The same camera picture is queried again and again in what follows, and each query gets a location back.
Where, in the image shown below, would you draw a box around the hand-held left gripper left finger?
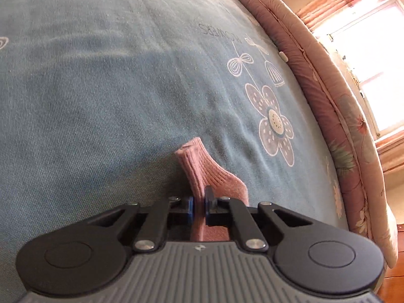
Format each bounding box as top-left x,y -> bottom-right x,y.
87,196 -> 194,254

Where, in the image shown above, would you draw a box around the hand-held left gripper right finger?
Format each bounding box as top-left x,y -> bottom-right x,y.
205,186 -> 319,254

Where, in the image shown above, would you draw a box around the pink and cream knit sweater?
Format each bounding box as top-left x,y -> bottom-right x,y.
174,137 -> 250,243

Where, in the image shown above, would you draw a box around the blue floral bedsheet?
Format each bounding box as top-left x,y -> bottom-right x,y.
0,0 -> 351,303

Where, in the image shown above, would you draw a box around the pink floral quilt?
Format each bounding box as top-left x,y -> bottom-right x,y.
216,0 -> 399,269

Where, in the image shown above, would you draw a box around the window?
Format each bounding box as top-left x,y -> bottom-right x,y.
312,0 -> 404,139

